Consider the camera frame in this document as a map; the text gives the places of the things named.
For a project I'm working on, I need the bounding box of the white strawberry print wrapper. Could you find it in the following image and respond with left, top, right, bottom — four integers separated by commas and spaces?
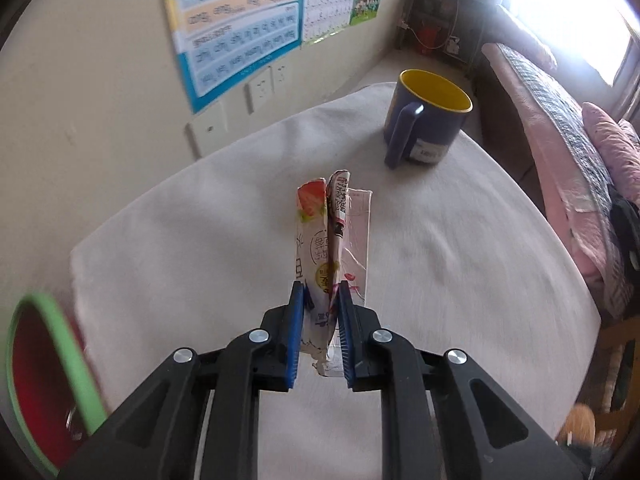
290, 170, 351, 378

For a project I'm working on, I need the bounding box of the blue mug with yellow inside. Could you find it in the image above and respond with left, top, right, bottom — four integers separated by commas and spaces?
384, 69, 473, 168

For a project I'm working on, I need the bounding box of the pink quilted pillow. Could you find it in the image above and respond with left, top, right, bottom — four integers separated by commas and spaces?
581, 102, 640, 206

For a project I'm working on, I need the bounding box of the red container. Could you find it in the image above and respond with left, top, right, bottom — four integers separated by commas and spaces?
419, 25, 441, 54

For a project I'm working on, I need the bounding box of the white table cloth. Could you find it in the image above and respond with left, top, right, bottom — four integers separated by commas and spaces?
70, 82, 601, 480

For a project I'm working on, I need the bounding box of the plaid quilt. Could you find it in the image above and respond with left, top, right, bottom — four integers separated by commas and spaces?
495, 42, 631, 221

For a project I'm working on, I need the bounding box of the white grid wall poster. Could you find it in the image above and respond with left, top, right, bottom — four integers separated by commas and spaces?
298, 0, 362, 47

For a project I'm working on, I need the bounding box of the large white wall socket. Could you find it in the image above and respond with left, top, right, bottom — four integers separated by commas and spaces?
245, 66, 274, 113

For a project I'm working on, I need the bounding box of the pink bed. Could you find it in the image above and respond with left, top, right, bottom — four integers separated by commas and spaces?
475, 42, 640, 318

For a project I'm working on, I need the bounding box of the dark cloth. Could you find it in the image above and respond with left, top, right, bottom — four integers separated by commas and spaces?
607, 195, 640, 311

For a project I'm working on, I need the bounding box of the blue letter wall poster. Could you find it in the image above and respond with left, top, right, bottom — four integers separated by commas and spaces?
156, 0, 303, 114

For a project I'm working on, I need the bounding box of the orange plush toy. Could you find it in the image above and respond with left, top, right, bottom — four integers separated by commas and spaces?
557, 405, 598, 448

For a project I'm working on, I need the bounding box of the bright window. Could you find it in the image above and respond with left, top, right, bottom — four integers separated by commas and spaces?
500, 0, 636, 86

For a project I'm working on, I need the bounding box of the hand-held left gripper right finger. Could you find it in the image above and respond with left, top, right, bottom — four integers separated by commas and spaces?
334, 280, 583, 480

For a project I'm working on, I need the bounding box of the dark metal shelf rack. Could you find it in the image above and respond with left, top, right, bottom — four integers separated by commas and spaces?
397, 0, 488, 78

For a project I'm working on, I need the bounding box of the green bin with red liner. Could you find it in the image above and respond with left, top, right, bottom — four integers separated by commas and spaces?
6, 292, 108, 478

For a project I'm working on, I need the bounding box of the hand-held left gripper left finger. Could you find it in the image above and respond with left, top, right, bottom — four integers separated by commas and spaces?
57, 280, 307, 480

